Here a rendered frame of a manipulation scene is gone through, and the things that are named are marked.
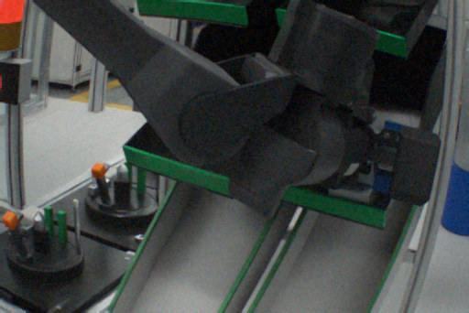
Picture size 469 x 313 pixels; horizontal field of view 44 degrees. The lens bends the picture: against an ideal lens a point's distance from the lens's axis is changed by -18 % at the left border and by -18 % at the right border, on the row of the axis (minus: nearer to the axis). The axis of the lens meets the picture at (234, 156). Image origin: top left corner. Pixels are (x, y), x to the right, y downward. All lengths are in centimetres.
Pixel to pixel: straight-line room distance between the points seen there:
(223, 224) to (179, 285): 9
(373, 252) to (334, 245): 5
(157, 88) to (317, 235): 39
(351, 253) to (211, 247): 16
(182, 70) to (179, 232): 41
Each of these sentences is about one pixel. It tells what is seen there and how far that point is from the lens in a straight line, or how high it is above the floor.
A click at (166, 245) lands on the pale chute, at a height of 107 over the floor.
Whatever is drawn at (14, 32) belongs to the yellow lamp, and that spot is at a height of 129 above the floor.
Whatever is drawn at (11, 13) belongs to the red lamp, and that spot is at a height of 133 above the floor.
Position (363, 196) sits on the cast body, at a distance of 60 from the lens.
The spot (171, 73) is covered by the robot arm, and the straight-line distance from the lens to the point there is 41.
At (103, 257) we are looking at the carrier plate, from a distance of 98.
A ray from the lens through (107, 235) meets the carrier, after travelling 105.
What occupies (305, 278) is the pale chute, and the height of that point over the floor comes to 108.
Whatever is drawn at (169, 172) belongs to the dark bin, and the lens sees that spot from 68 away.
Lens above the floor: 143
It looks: 18 degrees down
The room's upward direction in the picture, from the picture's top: 5 degrees clockwise
